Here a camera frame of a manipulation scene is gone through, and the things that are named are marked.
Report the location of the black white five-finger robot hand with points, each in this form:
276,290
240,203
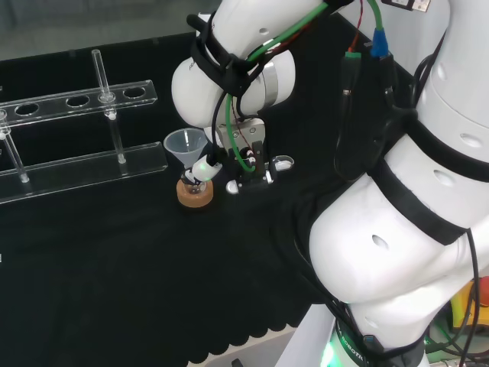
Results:
252,179

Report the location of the clear plastic funnel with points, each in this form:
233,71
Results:
183,147

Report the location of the round-bottom glass flask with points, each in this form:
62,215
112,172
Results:
195,189

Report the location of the clear funnel stand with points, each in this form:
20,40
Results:
49,109

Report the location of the black cloth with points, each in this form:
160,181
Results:
114,267

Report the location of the yellow stop button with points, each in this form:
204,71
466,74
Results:
460,309

